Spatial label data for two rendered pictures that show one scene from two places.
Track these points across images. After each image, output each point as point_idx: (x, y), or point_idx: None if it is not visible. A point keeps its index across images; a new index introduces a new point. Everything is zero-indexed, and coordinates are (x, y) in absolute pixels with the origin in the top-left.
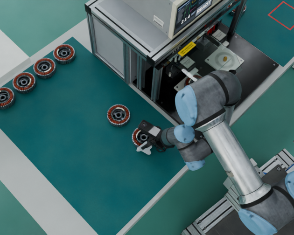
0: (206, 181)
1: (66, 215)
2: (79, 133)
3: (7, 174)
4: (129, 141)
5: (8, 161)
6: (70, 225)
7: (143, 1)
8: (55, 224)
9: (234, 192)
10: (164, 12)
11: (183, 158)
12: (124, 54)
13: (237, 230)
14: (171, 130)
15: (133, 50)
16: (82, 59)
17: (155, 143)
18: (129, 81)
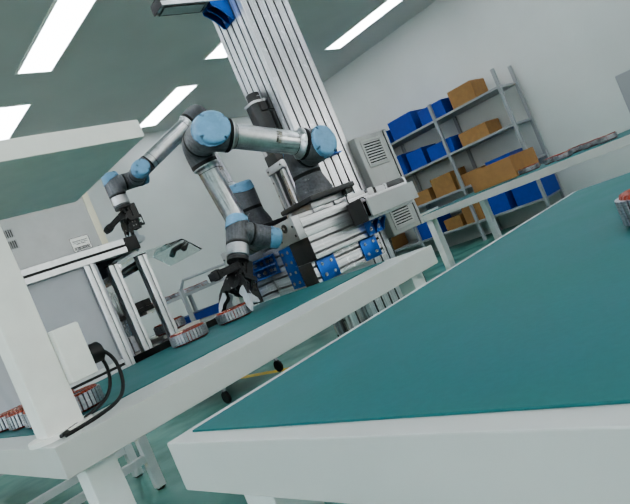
0: None
1: (348, 282)
2: (206, 340)
3: (268, 329)
4: (234, 321)
5: (238, 342)
6: (363, 275)
7: (46, 235)
8: (364, 277)
9: (309, 227)
10: (79, 218)
11: (266, 234)
12: (97, 292)
13: None
14: (230, 231)
15: (104, 256)
16: None
17: (244, 274)
18: (132, 354)
